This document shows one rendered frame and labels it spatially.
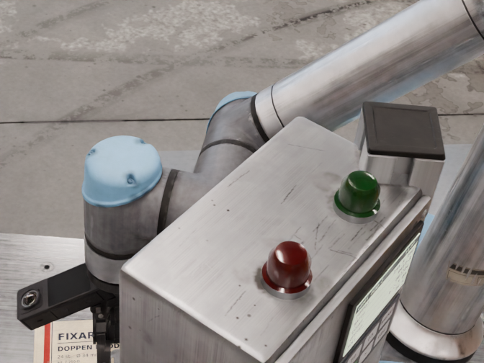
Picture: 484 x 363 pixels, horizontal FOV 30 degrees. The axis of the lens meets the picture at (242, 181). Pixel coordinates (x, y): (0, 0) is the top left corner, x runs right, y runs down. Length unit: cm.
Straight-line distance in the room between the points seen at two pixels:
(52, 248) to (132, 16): 205
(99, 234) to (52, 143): 187
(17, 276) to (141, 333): 84
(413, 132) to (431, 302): 39
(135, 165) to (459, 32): 33
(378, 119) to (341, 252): 9
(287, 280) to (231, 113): 54
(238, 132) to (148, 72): 210
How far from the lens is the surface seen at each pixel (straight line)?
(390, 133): 53
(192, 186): 88
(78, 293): 101
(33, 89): 298
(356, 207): 50
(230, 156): 92
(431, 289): 89
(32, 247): 135
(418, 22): 89
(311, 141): 55
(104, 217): 89
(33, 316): 103
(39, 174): 268
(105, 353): 103
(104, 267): 95
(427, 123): 54
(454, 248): 86
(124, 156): 88
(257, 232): 49
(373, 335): 59
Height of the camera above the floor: 183
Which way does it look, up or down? 43 degrees down
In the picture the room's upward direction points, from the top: 7 degrees clockwise
